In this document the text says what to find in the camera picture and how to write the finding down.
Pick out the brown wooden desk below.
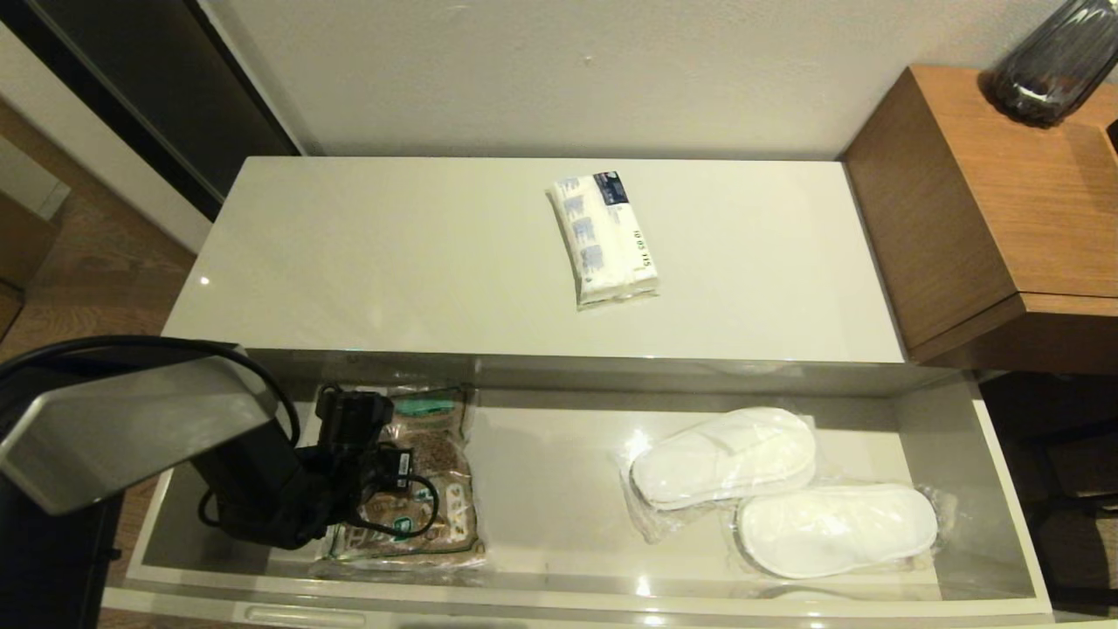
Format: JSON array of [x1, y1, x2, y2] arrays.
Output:
[[838, 66, 1118, 377]]

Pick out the black metal chair legs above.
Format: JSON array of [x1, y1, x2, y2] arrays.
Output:
[[1018, 419, 1118, 612]]

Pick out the white glossy low cabinet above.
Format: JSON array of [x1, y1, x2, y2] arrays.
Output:
[[155, 156, 909, 366]]

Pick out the white tissue pack blue print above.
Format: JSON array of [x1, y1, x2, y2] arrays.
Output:
[[547, 171, 660, 312]]

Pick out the dark ribbed glass vase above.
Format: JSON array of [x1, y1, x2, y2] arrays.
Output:
[[987, 0, 1118, 130]]

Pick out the brown grain bag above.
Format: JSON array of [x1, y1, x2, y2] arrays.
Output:
[[319, 384, 490, 573]]

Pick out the white slipper in plastic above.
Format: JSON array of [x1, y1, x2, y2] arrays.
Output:
[[721, 483, 957, 582], [616, 406, 820, 543]]

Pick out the white door frame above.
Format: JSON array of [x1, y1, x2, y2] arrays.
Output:
[[0, 22, 215, 257]]

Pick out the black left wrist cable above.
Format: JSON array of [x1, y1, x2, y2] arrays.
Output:
[[345, 472, 440, 539]]

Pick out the black door panel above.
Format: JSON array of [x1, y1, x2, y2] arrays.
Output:
[[0, 0, 302, 224]]

